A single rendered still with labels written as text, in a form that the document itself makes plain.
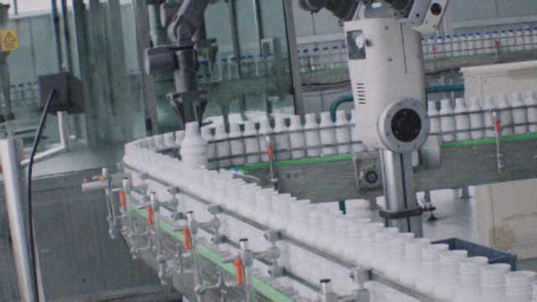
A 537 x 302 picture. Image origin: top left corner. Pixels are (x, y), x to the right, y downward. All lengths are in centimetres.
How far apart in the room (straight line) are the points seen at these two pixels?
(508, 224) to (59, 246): 270
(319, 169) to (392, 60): 130
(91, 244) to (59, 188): 35
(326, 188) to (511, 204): 259
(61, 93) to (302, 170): 296
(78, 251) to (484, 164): 247
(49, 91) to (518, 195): 550
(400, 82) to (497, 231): 372
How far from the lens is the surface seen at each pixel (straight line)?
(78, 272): 604
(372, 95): 319
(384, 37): 316
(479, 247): 259
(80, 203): 599
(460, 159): 444
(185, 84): 286
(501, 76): 675
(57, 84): 150
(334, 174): 440
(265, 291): 215
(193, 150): 286
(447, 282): 143
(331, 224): 187
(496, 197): 680
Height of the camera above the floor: 145
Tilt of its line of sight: 5 degrees down
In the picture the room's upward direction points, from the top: 6 degrees counter-clockwise
